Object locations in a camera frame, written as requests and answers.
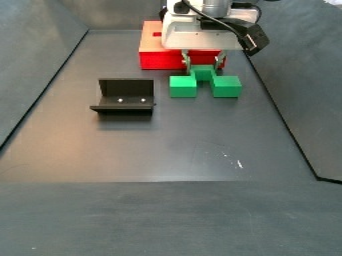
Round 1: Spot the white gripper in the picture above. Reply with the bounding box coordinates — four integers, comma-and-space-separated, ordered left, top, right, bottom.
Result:
161, 0, 259, 69

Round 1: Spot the green U-shaped block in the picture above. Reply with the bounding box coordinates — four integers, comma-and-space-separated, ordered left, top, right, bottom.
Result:
169, 65, 241, 98

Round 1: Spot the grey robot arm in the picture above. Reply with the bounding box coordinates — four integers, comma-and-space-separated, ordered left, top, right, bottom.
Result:
161, 0, 261, 68

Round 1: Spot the red base board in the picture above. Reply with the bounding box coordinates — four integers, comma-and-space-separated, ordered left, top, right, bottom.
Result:
138, 21, 218, 70

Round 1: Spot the black angled fixture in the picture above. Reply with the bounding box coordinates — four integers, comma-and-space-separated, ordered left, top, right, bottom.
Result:
89, 78, 154, 114

